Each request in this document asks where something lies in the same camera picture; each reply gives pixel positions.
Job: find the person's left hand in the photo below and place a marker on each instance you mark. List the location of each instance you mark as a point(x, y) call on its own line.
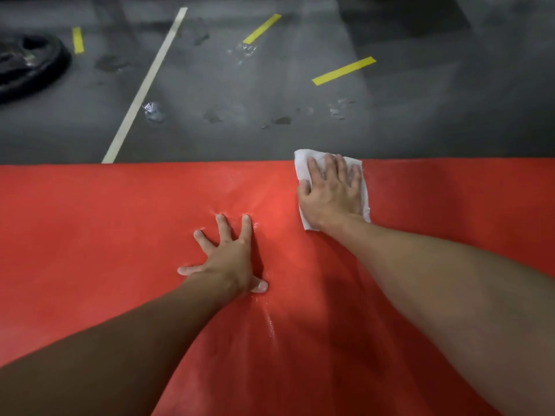
point(227, 259)

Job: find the person's right hand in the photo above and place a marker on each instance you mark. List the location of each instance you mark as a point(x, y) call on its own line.
point(334, 194)

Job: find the white wet wipe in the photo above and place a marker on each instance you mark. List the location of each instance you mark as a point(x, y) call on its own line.
point(301, 162)

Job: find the red mat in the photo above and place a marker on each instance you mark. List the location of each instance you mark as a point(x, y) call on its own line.
point(108, 212)

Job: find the person's left forearm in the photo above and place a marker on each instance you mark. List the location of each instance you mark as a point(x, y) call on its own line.
point(108, 342)

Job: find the person's right forearm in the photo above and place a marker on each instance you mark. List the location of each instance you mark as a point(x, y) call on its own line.
point(455, 307)

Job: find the yellow tape strip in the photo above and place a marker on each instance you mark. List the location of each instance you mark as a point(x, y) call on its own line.
point(344, 71)
point(262, 28)
point(78, 40)

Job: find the black weight plate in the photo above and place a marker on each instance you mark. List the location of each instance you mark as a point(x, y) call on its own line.
point(30, 64)

